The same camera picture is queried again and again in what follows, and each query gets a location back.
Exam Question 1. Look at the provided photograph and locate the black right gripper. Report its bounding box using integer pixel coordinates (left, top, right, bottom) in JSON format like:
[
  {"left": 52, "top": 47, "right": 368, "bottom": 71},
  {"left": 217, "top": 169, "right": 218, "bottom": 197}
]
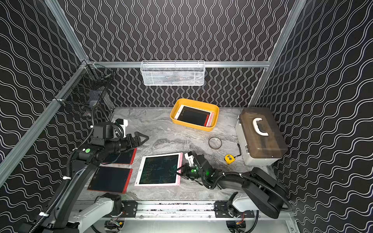
[{"left": 173, "top": 163, "right": 207, "bottom": 180}]

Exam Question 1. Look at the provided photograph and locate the red writing tablet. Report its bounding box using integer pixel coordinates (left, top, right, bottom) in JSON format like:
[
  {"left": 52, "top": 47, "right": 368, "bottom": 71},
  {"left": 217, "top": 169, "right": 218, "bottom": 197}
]
[
  {"left": 87, "top": 167, "right": 133, "bottom": 194},
  {"left": 176, "top": 106, "right": 211, "bottom": 127},
  {"left": 102, "top": 148, "right": 137, "bottom": 165}
]

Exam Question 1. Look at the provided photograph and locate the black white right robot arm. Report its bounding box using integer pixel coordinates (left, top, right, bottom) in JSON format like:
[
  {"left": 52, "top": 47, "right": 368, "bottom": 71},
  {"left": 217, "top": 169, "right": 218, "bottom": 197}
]
[{"left": 175, "top": 154, "right": 292, "bottom": 219}]

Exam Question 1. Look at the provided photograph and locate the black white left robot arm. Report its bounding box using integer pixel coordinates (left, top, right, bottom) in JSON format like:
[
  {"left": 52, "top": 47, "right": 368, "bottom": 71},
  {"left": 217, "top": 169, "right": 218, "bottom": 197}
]
[{"left": 18, "top": 121, "right": 149, "bottom": 233}]

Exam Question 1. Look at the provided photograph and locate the yellow plastic storage tray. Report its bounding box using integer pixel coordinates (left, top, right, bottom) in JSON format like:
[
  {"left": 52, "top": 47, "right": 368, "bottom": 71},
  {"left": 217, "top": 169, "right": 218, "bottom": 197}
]
[{"left": 170, "top": 99, "right": 220, "bottom": 132}]

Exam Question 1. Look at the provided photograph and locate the yellow tape measure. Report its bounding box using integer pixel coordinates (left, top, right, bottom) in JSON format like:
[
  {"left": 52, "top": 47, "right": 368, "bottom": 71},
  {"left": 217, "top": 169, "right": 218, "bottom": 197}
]
[{"left": 224, "top": 154, "right": 236, "bottom": 165}]

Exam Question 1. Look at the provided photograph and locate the white toolbox brown lid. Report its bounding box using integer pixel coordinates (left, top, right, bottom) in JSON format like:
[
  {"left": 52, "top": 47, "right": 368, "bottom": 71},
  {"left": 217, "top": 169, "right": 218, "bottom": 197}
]
[{"left": 236, "top": 107, "right": 288, "bottom": 167}]

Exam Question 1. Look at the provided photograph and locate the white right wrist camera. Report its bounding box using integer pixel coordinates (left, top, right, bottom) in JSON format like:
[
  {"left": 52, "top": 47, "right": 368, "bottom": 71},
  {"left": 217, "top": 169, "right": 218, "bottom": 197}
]
[{"left": 184, "top": 151, "right": 194, "bottom": 167}]

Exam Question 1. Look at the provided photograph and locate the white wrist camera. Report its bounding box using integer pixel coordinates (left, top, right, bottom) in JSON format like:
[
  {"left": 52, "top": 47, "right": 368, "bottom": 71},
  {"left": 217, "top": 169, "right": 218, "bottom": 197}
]
[
  {"left": 184, "top": 151, "right": 194, "bottom": 167},
  {"left": 113, "top": 118, "right": 128, "bottom": 138}
]

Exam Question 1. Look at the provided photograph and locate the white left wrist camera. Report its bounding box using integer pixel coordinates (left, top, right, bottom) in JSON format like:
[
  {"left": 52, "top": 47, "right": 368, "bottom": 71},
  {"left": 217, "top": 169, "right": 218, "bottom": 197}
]
[{"left": 113, "top": 118, "right": 128, "bottom": 138}]

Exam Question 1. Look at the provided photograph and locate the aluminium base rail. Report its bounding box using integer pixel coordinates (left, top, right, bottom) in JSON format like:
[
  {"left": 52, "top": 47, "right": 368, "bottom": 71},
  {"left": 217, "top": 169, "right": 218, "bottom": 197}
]
[{"left": 58, "top": 199, "right": 295, "bottom": 221}]

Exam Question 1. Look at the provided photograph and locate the black wire mesh basket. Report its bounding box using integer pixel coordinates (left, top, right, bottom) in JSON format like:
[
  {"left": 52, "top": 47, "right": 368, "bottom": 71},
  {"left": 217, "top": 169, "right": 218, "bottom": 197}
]
[{"left": 56, "top": 64, "right": 115, "bottom": 117}]

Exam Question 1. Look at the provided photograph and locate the white wire mesh basket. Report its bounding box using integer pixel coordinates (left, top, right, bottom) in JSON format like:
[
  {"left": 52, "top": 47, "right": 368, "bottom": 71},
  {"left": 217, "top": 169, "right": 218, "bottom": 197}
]
[{"left": 140, "top": 60, "right": 206, "bottom": 86}]

